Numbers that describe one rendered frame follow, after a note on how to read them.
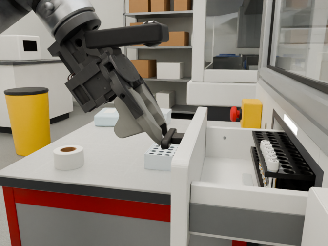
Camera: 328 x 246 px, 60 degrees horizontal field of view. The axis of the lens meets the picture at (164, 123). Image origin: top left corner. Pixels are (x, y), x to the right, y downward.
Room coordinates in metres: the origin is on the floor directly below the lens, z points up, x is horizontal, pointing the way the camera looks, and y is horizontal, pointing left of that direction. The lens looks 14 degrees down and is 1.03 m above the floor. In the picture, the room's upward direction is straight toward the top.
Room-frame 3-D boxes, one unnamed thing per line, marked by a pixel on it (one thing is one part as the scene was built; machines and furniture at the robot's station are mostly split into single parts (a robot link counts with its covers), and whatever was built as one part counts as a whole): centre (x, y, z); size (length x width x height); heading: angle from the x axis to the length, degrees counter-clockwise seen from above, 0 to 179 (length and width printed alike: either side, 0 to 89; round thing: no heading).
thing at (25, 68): (3.99, 1.91, 0.61); 1.15 x 0.72 x 1.22; 163
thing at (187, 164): (0.40, -0.05, 0.87); 0.29 x 0.02 x 0.11; 168
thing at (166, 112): (1.06, 0.04, 0.79); 0.13 x 0.09 x 0.05; 77
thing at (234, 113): (0.71, -0.18, 0.88); 0.04 x 0.03 x 0.04; 168
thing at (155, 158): (0.66, -0.02, 0.78); 0.12 x 0.08 x 0.04; 76
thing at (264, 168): (0.38, -0.14, 0.90); 0.18 x 0.02 x 0.01; 168
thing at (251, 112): (0.70, -0.22, 0.88); 0.07 x 0.05 x 0.07; 168
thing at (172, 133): (0.41, -0.02, 0.91); 0.07 x 0.04 x 0.01; 168
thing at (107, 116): (1.08, 0.21, 0.78); 0.15 x 0.10 x 0.04; 178
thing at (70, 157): (0.65, 0.23, 0.78); 0.07 x 0.07 x 0.04
